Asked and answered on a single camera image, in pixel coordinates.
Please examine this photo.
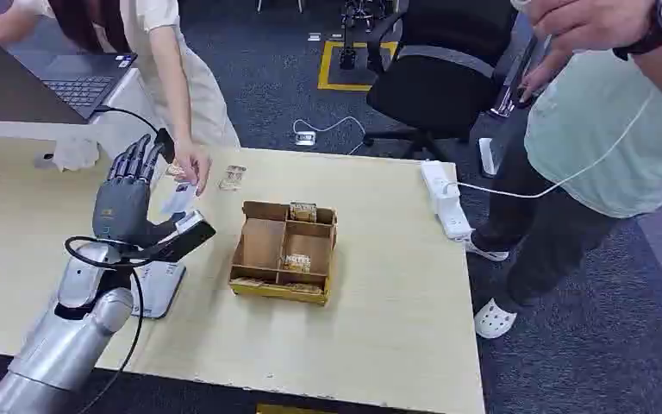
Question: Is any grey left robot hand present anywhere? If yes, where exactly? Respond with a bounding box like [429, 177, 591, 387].
[91, 133, 190, 249]

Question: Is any white card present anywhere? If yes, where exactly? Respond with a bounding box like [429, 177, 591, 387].
[160, 182, 200, 216]

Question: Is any white cloth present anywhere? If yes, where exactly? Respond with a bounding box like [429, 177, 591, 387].
[51, 136, 101, 173]

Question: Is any white card reader pad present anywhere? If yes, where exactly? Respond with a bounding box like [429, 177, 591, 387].
[129, 260, 187, 321]

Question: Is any dark laptop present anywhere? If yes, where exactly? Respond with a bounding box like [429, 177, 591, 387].
[0, 20, 139, 126]

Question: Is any person at the laptop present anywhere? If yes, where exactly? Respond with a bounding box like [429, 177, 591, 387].
[0, 0, 242, 198]

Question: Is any wooden card box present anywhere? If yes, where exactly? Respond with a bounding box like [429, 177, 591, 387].
[228, 199, 339, 307]

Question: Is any hotel card upright in box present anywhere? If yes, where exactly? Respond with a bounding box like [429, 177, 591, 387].
[289, 201, 318, 224]

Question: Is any hotel card with brown print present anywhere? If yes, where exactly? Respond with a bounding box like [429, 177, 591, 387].
[283, 253, 313, 274]

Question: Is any black stand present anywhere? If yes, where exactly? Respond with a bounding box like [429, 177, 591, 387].
[338, 0, 396, 72]

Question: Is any white power strip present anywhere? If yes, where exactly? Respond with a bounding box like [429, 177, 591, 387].
[420, 159, 474, 242]

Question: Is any black office chair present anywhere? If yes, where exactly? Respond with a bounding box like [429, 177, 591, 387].
[361, 0, 520, 161]

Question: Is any dark smartphone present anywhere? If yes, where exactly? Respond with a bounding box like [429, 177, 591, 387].
[490, 33, 553, 119]

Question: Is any person with phone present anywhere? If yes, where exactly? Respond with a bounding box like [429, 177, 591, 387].
[463, 0, 662, 341]

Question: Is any black wristwatch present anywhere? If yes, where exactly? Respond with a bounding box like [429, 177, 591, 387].
[612, 0, 662, 62]

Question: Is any black laptop power cable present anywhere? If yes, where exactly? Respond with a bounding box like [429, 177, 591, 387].
[93, 104, 161, 136]

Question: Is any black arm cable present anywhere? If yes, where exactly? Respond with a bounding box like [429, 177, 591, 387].
[64, 235, 155, 414]

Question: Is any white floor cable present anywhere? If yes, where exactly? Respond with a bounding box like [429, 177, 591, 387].
[291, 116, 367, 156]

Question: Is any white charging cable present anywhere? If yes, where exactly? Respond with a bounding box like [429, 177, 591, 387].
[442, 85, 658, 201]

